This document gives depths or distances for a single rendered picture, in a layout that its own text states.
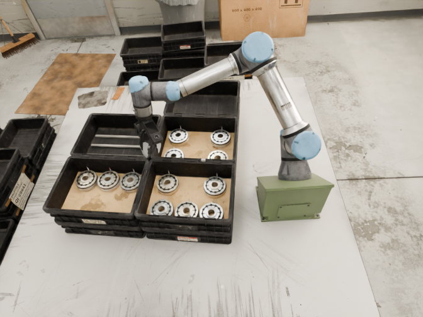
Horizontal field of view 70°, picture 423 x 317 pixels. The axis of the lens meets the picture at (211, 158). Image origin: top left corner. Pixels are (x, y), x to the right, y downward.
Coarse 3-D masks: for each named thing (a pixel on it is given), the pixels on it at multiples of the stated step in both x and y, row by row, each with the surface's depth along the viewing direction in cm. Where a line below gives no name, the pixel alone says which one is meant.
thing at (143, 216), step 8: (152, 160) 140; (160, 160) 140; (168, 160) 140; (176, 160) 140; (184, 160) 139; (192, 160) 139; (232, 168) 135; (232, 176) 134; (144, 184) 132; (232, 184) 130; (232, 192) 127; (232, 200) 125; (136, 208) 125; (232, 208) 122; (136, 216) 123; (144, 216) 122; (152, 216) 122; (160, 216) 122; (168, 216) 122; (176, 216) 122; (184, 216) 121; (216, 224) 121; (224, 224) 120
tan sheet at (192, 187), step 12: (156, 180) 146; (180, 180) 145; (192, 180) 144; (204, 180) 144; (228, 180) 143; (156, 192) 141; (180, 192) 140; (192, 192) 140; (204, 192) 140; (228, 192) 139; (204, 204) 136; (228, 204) 135
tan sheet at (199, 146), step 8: (168, 136) 163; (192, 136) 162; (200, 136) 162; (208, 136) 162; (232, 136) 161; (168, 144) 160; (192, 144) 159; (200, 144) 159; (208, 144) 158; (232, 144) 157; (184, 152) 156; (192, 152) 155; (200, 152) 155; (208, 152) 155; (232, 152) 154
